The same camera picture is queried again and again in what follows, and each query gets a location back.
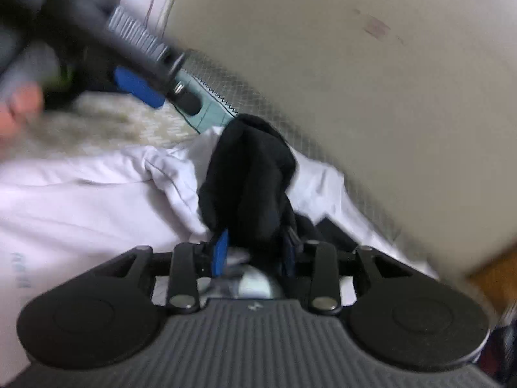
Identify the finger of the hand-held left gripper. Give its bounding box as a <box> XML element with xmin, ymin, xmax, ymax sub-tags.
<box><xmin>112</xmin><ymin>66</ymin><xmax>167</xmax><ymax>110</ymax></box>
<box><xmin>153</xmin><ymin>48</ymin><xmax>203</xmax><ymax>117</ymax></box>

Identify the dark patterned cloth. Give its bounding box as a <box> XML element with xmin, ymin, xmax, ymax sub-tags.
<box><xmin>482</xmin><ymin>303</ymin><xmax>517</xmax><ymax>388</ymax></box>

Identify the dark navy knit cap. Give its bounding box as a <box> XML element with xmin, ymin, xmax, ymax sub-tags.
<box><xmin>197</xmin><ymin>114</ymin><xmax>358</xmax><ymax>252</ymax></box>

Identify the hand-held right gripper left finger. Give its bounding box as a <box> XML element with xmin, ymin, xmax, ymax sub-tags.
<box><xmin>106</xmin><ymin>228</ymin><xmax>231</xmax><ymax>315</ymax></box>

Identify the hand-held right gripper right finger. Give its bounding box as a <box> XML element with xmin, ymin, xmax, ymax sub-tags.
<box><xmin>280</xmin><ymin>232</ymin><xmax>405</xmax><ymax>316</ymax></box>

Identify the orange brown cushion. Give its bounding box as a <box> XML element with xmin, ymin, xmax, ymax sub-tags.
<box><xmin>464</xmin><ymin>246</ymin><xmax>517</xmax><ymax>304</ymax></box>

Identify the white garment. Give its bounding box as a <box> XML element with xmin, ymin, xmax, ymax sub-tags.
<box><xmin>0</xmin><ymin>125</ymin><xmax>441</xmax><ymax>372</ymax></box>

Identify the person's left hand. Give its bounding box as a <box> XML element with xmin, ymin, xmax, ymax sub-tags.
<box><xmin>0</xmin><ymin>86</ymin><xmax>46</xmax><ymax>143</ymax></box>

